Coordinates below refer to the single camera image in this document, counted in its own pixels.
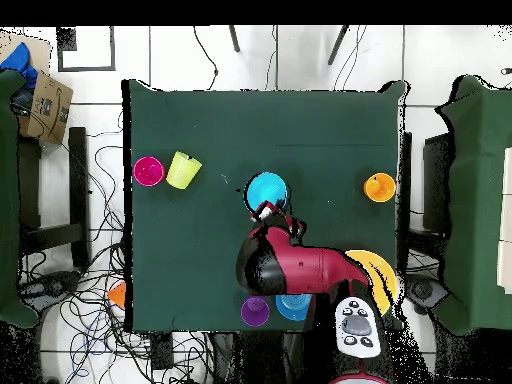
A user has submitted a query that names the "black stand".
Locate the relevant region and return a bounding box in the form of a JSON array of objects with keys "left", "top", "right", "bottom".
[{"left": 17, "top": 126, "right": 91, "bottom": 269}]

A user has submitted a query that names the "dark green tablecloth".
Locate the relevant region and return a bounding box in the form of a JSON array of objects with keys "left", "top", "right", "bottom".
[{"left": 121, "top": 78, "right": 411, "bottom": 333}]

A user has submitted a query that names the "tangle of black cables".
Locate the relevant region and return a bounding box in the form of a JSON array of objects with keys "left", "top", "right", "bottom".
[{"left": 59, "top": 131, "right": 233, "bottom": 384}]

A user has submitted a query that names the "purple cup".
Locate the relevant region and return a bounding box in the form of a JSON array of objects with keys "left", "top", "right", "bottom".
[{"left": 240, "top": 295, "right": 271, "bottom": 328}]

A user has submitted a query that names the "blue bowl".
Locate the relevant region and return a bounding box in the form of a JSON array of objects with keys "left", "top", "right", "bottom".
[{"left": 275, "top": 293, "right": 312, "bottom": 322}]

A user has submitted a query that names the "orange cup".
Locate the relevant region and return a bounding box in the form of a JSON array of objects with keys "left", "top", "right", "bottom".
[{"left": 362, "top": 172, "right": 397, "bottom": 204}]

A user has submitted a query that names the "pink cup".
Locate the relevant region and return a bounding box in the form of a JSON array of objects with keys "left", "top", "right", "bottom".
[{"left": 132, "top": 156, "right": 166, "bottom": 188}]

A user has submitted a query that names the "black floor frame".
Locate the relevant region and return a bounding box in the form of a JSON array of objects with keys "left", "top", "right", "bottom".
[{"left": 56, "top": 25, "right": 117, "bottom": 73}]

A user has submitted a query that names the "black chair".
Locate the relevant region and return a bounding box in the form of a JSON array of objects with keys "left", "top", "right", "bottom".
[{"left": 422, "top": 133, "right": 455, "bottom": 233}]

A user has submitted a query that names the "blue cloth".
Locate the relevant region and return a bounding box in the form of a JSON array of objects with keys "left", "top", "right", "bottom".
[{"left": 0, "top": 41, "right": 39, "bottom": 91}]

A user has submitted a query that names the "white box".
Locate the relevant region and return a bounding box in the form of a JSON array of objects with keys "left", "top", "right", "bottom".
[{"left": 495, "top": 145, "right": 512, "bottom": 295}]

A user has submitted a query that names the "yellow-green cup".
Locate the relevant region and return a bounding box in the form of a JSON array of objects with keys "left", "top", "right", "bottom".
[{"left": 165, "top": 150, "right": 203, "bottom": 190}]

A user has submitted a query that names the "cyan bowl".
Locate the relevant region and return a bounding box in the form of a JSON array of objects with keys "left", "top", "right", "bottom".
[{"left": 243, "top": 171, "right": 290, "bottom": 214}]

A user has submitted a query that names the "orange bowl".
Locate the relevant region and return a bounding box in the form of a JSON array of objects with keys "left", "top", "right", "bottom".
[{"left": 106, "top": 279, "right": 127, "bottom": 310}]

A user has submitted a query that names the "printed cardboard box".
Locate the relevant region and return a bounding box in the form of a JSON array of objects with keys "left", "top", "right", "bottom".
[{"left": 17, "top": 71, "right": 74, "bottom": 146}]

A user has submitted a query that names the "green cloth covered table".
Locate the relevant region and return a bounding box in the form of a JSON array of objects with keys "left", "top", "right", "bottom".
[
  {"left": 433, "top": 74, "right": 512, "bottom": 337},
  {"left": 0, "top": 69, "right": 41, "bottom": 329}
]

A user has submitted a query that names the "grey floor device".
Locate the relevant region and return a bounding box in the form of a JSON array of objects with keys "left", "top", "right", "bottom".
[
  {"left": 405, "top": 275, "right": 449, "bottom": 313},
  {"left": 19, "top": 271, "right": 81, "bottom": 309}
]

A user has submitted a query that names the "thin black cable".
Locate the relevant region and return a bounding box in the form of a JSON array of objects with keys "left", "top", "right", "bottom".
[{"left": 192, "top": 25, "right": 220, "bottom": 91}]

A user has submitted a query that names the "large yellow bowl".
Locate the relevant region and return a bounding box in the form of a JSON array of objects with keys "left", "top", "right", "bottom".
[{"left": 344, "top": 249, "right": 400, "bottom": 317}]

